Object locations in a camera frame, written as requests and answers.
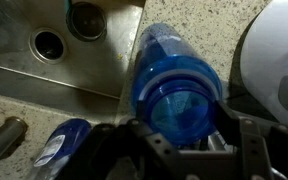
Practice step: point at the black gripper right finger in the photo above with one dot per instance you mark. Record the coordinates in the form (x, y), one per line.
(254, 150)

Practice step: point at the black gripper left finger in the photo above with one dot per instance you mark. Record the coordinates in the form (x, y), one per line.
(150, 150)

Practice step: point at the blue transparent water bottle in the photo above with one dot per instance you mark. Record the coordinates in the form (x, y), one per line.
(177, 73)

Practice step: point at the blue tethered bottle cap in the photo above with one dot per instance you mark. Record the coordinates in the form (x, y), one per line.
(70, 133)

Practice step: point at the stainless steel sink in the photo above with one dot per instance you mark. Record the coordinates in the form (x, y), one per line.
(94, 63)

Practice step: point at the sink drain hole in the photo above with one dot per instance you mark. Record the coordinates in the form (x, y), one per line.
(49, 45)

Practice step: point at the round dark metal strainer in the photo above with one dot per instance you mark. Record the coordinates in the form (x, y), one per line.
(85, 21)

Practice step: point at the steel kitchen faucet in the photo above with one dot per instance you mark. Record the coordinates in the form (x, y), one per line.
(4, 133)

